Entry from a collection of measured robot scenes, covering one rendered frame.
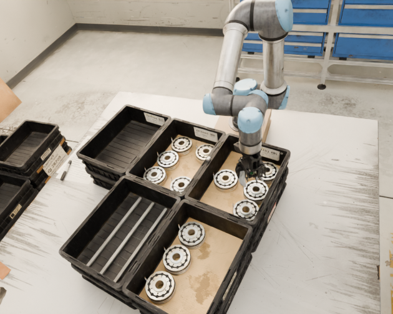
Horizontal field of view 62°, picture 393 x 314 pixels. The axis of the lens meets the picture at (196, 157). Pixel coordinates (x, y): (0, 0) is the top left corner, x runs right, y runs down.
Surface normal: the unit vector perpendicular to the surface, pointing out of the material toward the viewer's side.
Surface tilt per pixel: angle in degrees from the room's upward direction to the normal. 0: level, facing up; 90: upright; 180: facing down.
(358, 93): 0
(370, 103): 0
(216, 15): 90
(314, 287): 0
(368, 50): 90
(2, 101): 72
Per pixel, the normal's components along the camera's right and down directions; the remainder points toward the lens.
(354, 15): -0.33, 0.72
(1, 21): 0.93, 0.16
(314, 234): -0.13, -0.67
